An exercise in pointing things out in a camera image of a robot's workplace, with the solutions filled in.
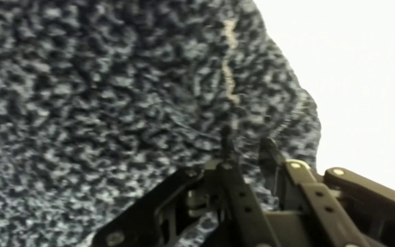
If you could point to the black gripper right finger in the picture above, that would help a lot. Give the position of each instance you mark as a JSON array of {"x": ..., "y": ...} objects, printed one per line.
[{"x": 344, "y": 207}]

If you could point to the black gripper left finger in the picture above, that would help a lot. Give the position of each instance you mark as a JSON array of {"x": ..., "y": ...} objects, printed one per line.
[{"x": 165, "y": 214}]

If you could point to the dark blue knitted cloth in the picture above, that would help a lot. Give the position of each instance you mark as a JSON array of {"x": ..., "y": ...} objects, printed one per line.
[{"x": 104, "y": 98}]

